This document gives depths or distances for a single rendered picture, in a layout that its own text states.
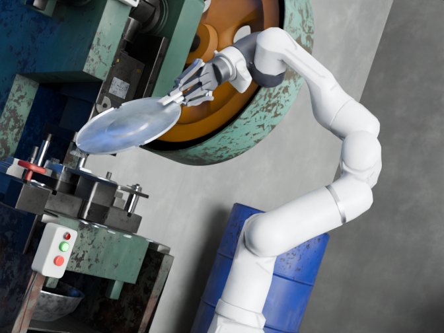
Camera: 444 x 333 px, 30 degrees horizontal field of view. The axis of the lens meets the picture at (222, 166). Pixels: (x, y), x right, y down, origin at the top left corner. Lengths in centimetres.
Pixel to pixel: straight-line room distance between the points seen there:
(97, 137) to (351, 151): 66
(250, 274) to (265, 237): 13
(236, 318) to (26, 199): 64
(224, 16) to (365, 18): 309
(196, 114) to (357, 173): 89
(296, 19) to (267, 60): 46
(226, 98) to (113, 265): 69
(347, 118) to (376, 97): 375
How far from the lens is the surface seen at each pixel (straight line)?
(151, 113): 222
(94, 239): 248
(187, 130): 283
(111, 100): 261
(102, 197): 254
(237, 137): 273
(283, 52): 228
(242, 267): 213
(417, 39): 602
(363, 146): 214
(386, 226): 570
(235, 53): 236
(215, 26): 296
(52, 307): 258
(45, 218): 231
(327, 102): 226
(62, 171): 259
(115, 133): 217
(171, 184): 469
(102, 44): 250
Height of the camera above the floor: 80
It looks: 3 degrees up
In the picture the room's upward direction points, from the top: 19 degrees clockwise
